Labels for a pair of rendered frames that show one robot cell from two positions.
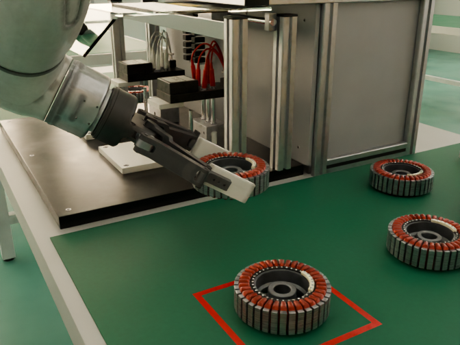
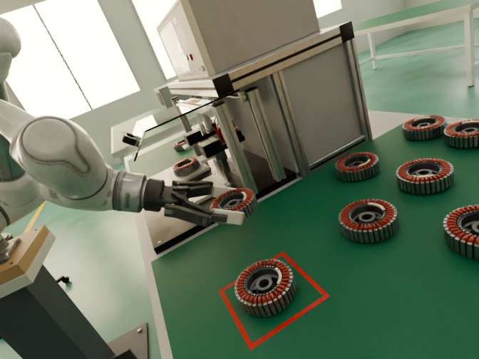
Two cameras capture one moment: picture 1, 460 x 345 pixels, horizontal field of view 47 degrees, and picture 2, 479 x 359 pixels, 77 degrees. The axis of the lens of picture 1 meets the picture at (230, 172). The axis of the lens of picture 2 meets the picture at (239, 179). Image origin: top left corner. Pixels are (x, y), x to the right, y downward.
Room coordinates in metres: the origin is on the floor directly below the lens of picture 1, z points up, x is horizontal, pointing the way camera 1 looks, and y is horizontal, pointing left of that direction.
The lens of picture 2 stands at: (0.11, -0.20, 1.18)
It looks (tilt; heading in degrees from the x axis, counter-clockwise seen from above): 23 degrees down; 15
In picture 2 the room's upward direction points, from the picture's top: 22 degrees counter-clockwise
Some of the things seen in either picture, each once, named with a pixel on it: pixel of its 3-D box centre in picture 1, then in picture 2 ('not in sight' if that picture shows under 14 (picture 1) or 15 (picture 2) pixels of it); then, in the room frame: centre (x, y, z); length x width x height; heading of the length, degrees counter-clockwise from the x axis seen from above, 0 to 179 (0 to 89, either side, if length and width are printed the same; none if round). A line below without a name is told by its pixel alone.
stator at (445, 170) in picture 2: not in sight; (423, 175); (0.77, -0.43, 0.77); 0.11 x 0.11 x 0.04
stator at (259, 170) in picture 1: (231, 174); (234, 205); (0.71, 0.00, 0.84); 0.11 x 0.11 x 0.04
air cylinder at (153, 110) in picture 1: (163, 109); (217, 152); (1.29, 0.17, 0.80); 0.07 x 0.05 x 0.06; 30
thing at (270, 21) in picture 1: (194, 11); (210, 95); (1.20, 0.08, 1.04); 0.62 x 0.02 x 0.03; 30
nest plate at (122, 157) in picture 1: (145, 153); (204, 189); (1.01, 0.17, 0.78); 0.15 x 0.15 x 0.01; 30
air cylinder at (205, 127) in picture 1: (208, 133); (238, 164); (1.08, 0.05, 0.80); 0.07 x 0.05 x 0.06; 30
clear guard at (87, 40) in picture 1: (155, 24); (179, 120); (0.95, 0.13, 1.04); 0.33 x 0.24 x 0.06; 120
